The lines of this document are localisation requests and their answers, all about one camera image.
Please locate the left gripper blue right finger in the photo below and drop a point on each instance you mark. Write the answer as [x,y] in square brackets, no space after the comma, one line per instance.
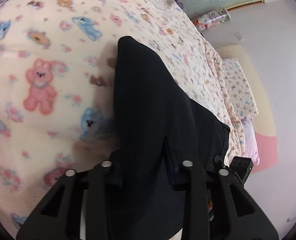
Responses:
[218,207]

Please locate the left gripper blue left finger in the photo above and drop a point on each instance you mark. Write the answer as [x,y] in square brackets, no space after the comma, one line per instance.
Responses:
[58,214]

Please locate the black pants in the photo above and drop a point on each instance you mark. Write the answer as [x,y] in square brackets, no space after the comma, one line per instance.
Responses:
[155,186]

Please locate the pink pillow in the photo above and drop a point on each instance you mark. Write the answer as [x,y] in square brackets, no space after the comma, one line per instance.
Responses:
[260,145]

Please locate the beige headboard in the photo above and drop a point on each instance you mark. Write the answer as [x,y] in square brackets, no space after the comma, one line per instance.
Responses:
[263,123]

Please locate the clear tube of plush toys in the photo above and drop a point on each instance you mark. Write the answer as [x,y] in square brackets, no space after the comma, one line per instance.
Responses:
[212,19]

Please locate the animal print fleece blanket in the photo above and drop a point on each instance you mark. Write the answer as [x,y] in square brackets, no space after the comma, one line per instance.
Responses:
[57,61]

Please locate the white wall socket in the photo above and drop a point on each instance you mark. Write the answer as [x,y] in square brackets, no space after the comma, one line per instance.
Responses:
[239,36]

